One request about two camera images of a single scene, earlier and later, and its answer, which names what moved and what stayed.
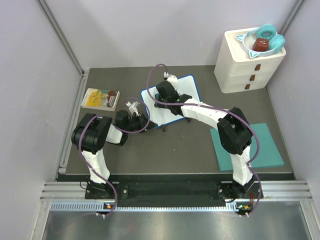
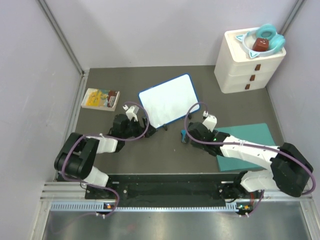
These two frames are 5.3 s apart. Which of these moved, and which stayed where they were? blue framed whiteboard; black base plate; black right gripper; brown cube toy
Moved: black right gripper
Stayed: blue framed whiteboard; black base plate; brown cube toy
